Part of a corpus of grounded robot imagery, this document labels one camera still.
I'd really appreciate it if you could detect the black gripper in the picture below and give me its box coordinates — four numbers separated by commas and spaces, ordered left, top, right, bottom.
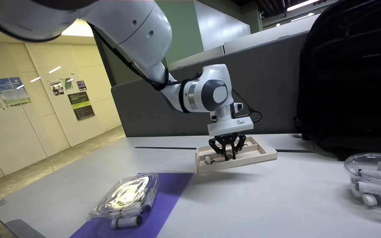
208, 130, 248, 160

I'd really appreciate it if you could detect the wooden compartment tray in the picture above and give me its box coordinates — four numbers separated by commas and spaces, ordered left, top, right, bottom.
195, 136, 280, 175

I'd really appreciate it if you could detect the grey partition panel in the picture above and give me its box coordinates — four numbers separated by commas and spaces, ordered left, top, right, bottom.
110, 31, 311, 138

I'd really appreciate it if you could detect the purple mat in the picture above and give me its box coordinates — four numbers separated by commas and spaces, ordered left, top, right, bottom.
69, 171, 195, 238

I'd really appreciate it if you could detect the clear plastic-wrapped white object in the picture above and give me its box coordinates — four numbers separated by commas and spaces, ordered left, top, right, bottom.
87, 171, 161, 222

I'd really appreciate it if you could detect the black backpack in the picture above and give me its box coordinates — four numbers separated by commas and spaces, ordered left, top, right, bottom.
293, 0, 381, 161

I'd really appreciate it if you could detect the clear plastic bowl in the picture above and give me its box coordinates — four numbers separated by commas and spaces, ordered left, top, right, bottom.
343, 152, 381, 226

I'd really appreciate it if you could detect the long ceiling strip light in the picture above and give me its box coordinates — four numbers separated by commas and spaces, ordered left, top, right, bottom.
286, 0, 323, 13

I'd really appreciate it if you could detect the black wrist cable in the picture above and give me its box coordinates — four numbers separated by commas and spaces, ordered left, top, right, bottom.
243, 107, 265, 125

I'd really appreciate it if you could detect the black green wall poster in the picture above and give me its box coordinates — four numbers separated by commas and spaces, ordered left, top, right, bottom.
67, 89, 97, 121

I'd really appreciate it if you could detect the small photo wall poster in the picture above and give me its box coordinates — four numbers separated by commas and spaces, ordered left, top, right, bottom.
50, 80, 67, 97

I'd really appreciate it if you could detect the blue green wall poster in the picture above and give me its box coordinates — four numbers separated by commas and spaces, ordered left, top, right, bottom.
0, 75, 32, 108

